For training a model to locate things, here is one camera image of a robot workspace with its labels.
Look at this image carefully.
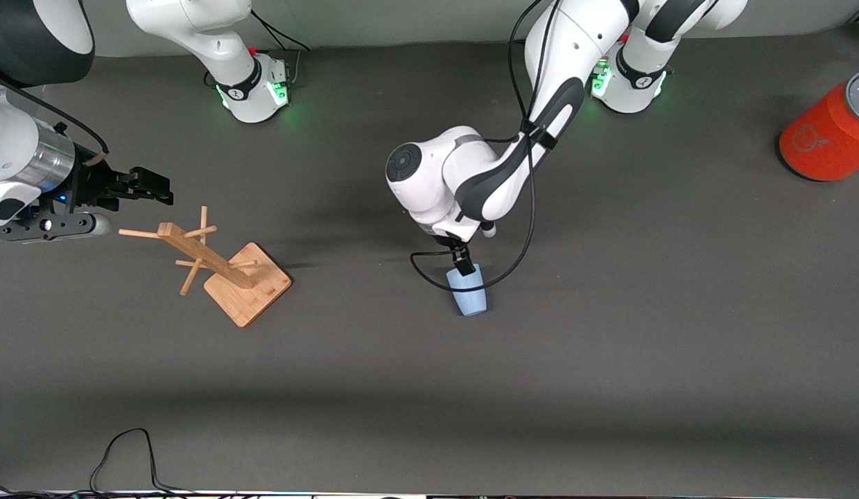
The light blue cup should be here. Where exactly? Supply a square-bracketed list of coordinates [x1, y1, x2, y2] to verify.
[446, 263, 489, 318]

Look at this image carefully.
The wooden mug tree rack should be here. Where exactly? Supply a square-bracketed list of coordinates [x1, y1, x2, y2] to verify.
[119, 205, 293, 329]

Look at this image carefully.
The orange cylindrical container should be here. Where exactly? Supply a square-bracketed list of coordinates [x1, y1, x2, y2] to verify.
[779, 69, 859, 183]

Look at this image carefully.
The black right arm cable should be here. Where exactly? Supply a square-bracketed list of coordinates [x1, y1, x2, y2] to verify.
[0, 68, 110, 156]

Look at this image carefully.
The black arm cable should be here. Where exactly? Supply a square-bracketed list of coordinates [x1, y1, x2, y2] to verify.
[0, 68, 110, 156]
[409, 0, 566, 294]

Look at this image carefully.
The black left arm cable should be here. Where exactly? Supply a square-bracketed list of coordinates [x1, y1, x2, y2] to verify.
[409, 0, 566, 294]

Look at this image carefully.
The black right base cable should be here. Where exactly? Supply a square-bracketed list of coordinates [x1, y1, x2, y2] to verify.
[249, 7, 313, 87]

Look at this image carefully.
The thin black looped cable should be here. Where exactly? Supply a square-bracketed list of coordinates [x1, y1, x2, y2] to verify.
[89, 428, 194, 497]

